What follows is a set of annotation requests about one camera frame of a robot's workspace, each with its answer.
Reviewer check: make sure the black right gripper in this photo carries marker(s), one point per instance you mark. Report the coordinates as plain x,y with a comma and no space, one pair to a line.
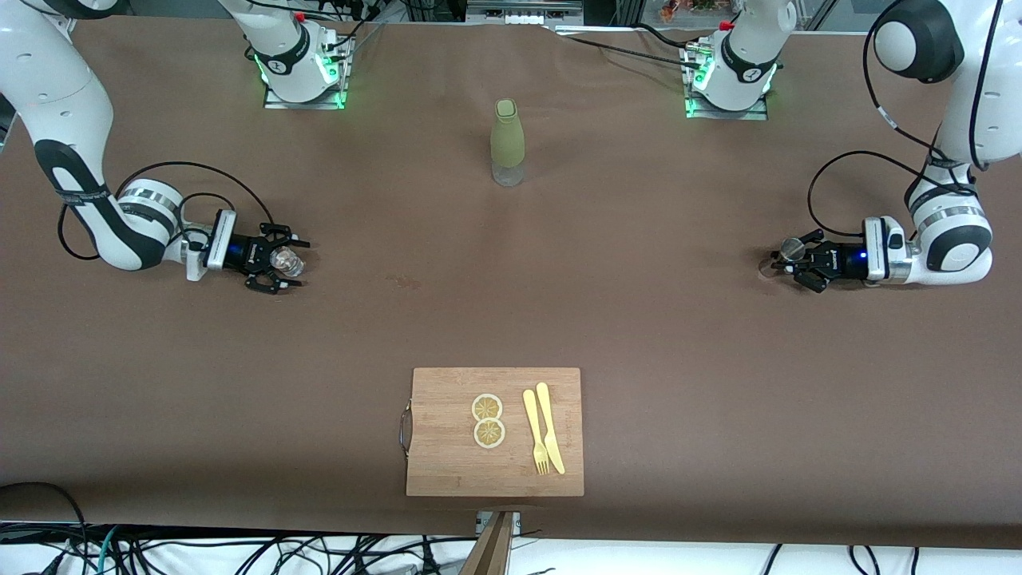
242,255

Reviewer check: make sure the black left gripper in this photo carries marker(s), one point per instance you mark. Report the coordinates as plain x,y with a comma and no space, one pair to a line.
840,261

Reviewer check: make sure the clear glass shaker cup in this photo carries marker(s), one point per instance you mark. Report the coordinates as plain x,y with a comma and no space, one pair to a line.
287,262

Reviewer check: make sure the steel jigger measuring cup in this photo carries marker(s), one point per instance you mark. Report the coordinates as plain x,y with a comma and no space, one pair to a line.
792,248

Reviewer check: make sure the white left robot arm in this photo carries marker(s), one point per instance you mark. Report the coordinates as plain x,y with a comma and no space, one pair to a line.
990,80

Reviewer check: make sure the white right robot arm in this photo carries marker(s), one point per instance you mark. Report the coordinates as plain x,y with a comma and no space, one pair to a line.
48,88

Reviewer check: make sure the lemon slice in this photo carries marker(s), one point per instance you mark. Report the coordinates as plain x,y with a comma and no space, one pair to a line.
489,434
487,407

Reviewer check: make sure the green sleeved glass bottle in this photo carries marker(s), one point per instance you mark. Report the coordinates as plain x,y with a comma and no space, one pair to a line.
508,136

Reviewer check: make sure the wooden cutting board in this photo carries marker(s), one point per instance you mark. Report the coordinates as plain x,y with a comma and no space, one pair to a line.
447,463

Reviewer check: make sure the yellow plastic fork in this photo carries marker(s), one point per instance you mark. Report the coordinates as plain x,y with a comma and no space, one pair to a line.
533,423

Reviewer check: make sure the yellow plastic knife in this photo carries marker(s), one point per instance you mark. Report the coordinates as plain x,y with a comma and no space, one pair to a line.
551,431

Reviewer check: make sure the grey equipment rack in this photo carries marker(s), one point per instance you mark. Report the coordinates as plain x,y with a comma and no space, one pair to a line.
523,9

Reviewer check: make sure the wooden beam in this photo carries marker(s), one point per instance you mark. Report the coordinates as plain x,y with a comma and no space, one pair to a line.
491,551

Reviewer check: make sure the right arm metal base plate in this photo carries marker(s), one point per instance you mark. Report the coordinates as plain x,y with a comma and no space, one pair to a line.
279,102

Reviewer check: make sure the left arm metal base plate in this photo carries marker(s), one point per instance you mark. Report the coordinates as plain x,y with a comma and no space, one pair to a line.
754,113

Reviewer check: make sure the small metal bracket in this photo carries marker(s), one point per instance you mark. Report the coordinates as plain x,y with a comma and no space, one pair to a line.
516,523

